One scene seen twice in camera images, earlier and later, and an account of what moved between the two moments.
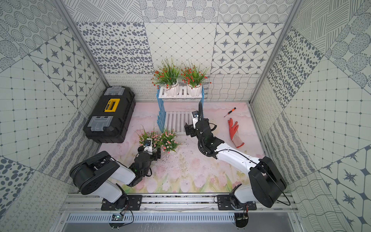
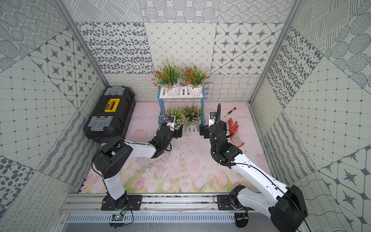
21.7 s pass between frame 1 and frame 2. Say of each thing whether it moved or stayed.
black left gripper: moved
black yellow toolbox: stayed
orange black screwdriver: stayed
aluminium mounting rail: stayed
